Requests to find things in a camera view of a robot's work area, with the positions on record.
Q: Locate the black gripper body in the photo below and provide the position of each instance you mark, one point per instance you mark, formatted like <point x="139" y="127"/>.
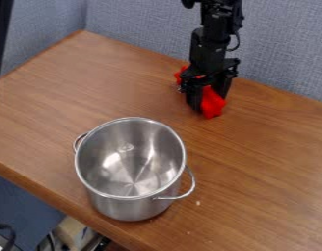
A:
<point x="208" y="53"/>

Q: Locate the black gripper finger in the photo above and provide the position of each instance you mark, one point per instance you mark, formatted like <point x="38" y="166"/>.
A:
<point x="193" y="88"/>
<point x="221" y="84"/>

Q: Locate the red plastic block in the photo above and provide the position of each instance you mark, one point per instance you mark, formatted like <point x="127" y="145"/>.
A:
<point x="213" y="102"/>

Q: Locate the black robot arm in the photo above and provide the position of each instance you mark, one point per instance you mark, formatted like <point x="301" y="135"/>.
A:
<point x="221" y="13"/>

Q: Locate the stainless steel pot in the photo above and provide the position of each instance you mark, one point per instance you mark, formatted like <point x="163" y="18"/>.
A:
<point x="130" y="161"/>

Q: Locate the beige box under table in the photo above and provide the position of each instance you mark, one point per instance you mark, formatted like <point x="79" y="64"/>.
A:
<point x="75" y="235"/>

